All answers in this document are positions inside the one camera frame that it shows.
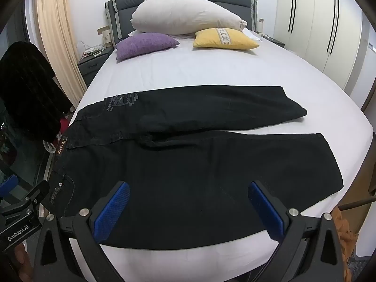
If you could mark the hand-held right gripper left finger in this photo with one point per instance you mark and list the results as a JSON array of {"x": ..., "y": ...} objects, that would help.
[{"x": 113, "y": 211}]

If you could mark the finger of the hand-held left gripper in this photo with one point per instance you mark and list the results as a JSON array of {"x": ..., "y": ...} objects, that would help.
[
  {"x": 7, "y": 185},
  {"x": 38, "y": 193}
]

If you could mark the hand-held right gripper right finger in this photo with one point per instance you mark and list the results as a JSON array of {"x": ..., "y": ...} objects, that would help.
[{"x": 265, "y": 214}]

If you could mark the black pants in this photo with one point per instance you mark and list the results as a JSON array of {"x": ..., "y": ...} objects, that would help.
[{"x": 176, "y": 167}]

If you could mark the person's left hand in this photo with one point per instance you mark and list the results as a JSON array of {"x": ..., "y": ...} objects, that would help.
[{"x": 20, "y": 255}]

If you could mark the pink cloth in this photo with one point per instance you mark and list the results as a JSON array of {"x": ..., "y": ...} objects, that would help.
[{"x": 64, "y": 126}]

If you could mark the orange cloth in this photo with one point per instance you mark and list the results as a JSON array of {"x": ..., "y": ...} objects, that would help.
[{"x": 343, "y": 229}]

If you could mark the black hanging garment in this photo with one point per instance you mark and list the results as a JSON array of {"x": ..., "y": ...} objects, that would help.
[{"x": 26, "y": 94}]

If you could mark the dark grey nightstand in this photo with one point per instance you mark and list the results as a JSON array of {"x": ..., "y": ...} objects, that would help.
[
  {"x": 91, "y": 66},
  {"x": 276, "y": 41}
]

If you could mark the clutter of small items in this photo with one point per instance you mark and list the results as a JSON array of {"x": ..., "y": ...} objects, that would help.
[{"x": 93, "y": 51}]

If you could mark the bed with white sheet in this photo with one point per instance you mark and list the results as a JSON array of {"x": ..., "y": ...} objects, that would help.
[{"x": 205, "y": 67}]

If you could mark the beige curtain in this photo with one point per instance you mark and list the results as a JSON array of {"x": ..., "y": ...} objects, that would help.
[{"x": 61, "y": 35}]

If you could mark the purple cushion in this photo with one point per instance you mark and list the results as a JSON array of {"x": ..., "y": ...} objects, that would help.
[{"x": 145, "y": 45}]

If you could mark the yellow cushion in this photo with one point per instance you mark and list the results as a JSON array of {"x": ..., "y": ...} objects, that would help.
[{"x": 226, "y": 39}]

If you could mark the grey padded headboard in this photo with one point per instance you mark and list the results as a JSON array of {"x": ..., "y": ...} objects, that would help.
[{"x": 123, "y": 3}]

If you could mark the large white pillow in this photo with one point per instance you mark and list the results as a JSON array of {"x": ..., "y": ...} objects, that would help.
[{"x": 188, "y": 13}]

